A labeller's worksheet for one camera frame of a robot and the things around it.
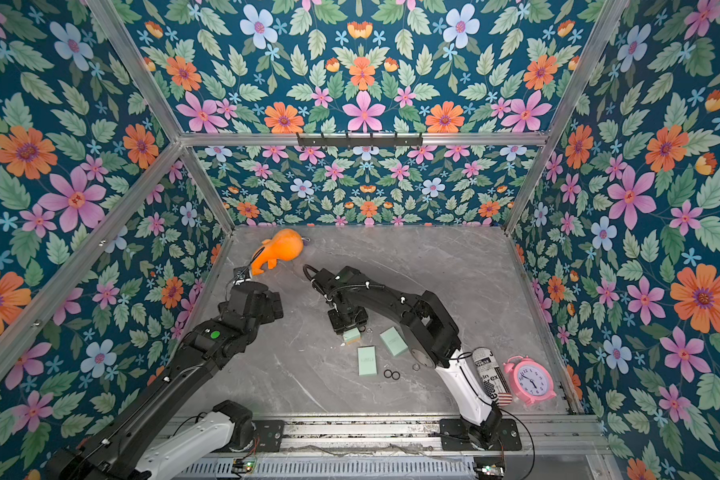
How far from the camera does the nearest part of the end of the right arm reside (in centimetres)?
60

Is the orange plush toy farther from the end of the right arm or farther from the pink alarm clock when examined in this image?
the pink alarm clock

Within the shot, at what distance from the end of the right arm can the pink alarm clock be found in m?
0.44

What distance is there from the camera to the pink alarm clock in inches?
31.1

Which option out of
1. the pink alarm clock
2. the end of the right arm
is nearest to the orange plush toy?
the end of the right arm
